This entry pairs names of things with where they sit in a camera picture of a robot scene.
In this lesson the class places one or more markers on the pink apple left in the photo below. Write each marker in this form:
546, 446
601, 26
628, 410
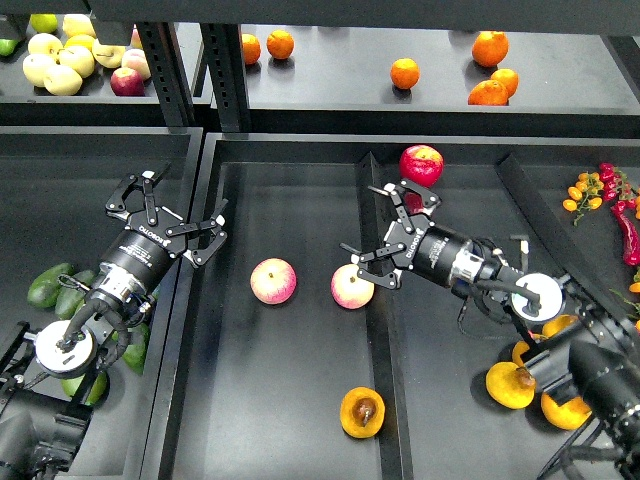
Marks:
273, 281

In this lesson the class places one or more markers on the green lime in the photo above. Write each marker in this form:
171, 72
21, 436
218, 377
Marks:
44, 22

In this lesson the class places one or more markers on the pink apple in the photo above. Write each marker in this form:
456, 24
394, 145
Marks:
348, 290
273, 281

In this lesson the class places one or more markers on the bright red apple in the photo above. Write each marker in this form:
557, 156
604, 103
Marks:
421, 164

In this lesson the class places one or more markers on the black tray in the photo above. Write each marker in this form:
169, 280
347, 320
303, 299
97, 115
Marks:
55, 182
253, 391

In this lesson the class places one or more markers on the black shelf post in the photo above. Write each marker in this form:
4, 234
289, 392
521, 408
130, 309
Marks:
225, 60
162, 52

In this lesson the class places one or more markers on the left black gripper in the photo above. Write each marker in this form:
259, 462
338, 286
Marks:
154, 238

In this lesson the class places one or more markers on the dark red apple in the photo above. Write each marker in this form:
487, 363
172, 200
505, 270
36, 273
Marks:
413, 203

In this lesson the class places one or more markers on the yellow lemon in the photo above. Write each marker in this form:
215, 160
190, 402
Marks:
83, 40

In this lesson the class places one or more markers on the pink apple right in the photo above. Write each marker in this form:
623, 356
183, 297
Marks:
348, 290

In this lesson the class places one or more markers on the pale yellow apple upper left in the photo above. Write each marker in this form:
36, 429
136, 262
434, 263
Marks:
45, 43

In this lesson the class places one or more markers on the pale peach apple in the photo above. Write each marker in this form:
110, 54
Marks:
136, 59

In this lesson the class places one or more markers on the large orange upper right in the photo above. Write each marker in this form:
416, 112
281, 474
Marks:
490, 48

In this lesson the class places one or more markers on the dark green avocado far left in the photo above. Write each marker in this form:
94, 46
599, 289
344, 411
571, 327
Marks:
45, 288

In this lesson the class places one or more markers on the pale yellow apple top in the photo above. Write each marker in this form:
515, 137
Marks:
77, 24

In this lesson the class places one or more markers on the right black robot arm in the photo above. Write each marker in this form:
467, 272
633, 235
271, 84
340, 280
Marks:
576, 348

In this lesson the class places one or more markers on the pale yellow apple with stem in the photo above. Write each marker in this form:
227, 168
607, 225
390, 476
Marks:
109, 56

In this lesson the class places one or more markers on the black left tray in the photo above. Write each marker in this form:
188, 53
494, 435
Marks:
55, 182

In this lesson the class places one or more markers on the orange partly behind post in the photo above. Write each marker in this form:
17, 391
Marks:
251, 48

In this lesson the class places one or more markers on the orange cherry tomato bunch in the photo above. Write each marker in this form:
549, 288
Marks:
584, 196

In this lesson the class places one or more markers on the green fruit shelf edge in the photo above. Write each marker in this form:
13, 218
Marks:
8, 47

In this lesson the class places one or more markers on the black centre tray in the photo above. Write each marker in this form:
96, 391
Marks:
253, 391

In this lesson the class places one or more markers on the black shelf post left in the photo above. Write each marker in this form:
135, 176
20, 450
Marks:
162, 52

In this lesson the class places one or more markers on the orange right small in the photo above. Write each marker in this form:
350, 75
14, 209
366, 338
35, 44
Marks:
508, 78

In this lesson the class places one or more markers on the dark green avocado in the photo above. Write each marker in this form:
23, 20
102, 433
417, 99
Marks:
45, 288
70, 298

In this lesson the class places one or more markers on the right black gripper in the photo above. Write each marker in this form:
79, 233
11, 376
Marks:
433, 252

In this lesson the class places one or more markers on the red apple on shelf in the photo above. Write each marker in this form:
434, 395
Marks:
127, 82

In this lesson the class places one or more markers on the red chili pepper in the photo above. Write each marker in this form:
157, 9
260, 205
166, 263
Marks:
630, 255

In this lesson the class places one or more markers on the pale yellow apple centre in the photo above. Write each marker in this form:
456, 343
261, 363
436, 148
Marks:
79, 58

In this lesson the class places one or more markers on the black shelf post right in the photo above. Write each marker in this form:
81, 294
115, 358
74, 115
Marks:
225, 60

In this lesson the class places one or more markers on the red cherry tomato bunch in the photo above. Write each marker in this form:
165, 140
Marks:
617, 186

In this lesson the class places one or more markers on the orange middle shelf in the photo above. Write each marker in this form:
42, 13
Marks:
405, 73

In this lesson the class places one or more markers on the pale yellow apple front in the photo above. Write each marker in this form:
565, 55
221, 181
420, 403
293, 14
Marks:
62, 80

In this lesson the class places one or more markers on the orange front right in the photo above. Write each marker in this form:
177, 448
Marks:
489, 93

